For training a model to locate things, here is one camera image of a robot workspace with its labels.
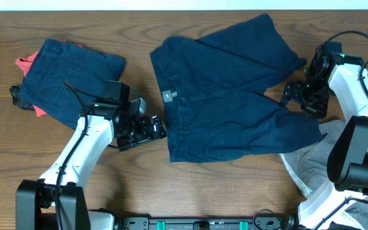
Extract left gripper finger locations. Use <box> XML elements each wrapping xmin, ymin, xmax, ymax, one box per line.
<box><xmin>152</xmin><ymin>116</ymin><xmax>167</xmax><ymax>138</ymax></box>
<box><xmin>117</xmin><ymin>137</ymin><xmax>162</xmax><ymax>151</ymax></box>

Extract navy blue shorts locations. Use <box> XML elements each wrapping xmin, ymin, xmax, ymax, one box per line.
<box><xmin>150</xmin><ymin>14</ymin><xmax>322</xmax><ymax>163</ymax></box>

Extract grey shorts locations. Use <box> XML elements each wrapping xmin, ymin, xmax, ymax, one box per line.
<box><xmin>280</xmin><ymin>120</ymin><xmax>368</xmax><ymax>229</ymax></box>

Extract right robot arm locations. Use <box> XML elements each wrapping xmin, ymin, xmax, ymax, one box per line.
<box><xmin>281</xmin><ymin>40</ymin><xmax>368</xmax><ymax>229</ymax></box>

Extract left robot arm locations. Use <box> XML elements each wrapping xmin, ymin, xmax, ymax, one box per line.
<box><xmin>15</xmin><ymin>81</ymin><xmax>167</xmax><ymax>229</ymax></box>

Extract folded navy shorts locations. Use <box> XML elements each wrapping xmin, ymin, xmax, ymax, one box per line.
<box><xmin>19</xmin><ymin>38</ymin><xmax>126</xmax><ymax>129</ymax></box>

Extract folded black striped garment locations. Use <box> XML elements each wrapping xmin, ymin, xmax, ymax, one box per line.
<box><xmin>10</xmin><ymin>86</ymin><xmax>35</xmax><ymax>111</ymax></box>

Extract folded red garment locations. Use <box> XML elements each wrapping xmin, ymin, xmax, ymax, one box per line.
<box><xmin>15</xmin><ymin>40</ymin><xmax>84</xmax><ymax>118</ymax></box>

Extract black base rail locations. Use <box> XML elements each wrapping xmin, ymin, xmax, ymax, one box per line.
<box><xmin>88</xmin><ymin>208</ymin><xmax>300</xmax><ymax>230</ymax></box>

